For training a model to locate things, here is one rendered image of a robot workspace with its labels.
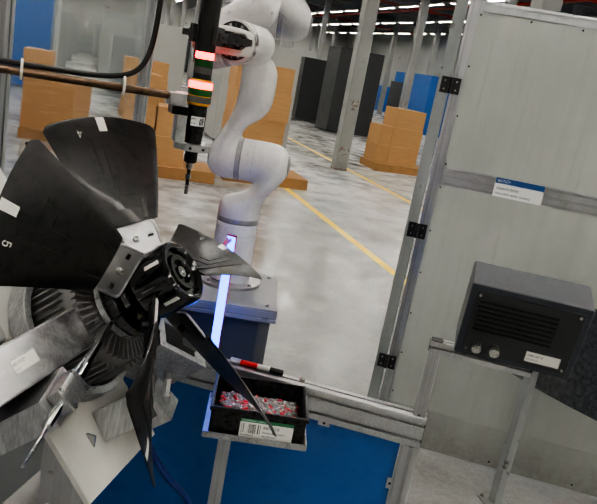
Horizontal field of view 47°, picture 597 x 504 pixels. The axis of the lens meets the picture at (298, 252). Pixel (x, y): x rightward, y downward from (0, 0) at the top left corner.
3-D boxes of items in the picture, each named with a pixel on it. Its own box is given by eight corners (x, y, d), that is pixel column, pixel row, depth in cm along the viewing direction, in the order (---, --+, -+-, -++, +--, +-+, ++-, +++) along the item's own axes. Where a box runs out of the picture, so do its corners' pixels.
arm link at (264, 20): (214, -19, 164) (186, 43, 142) (278, -33, 160) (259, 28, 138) (226, 16, 170) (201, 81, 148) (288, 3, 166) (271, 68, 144)
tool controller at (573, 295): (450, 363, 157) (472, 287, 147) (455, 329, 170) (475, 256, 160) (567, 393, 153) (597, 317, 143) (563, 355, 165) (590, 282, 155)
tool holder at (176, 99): (166, 148, 122) (173, 93, 119) (158, 142, 128) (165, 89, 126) (215, 155, 125) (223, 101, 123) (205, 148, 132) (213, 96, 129)
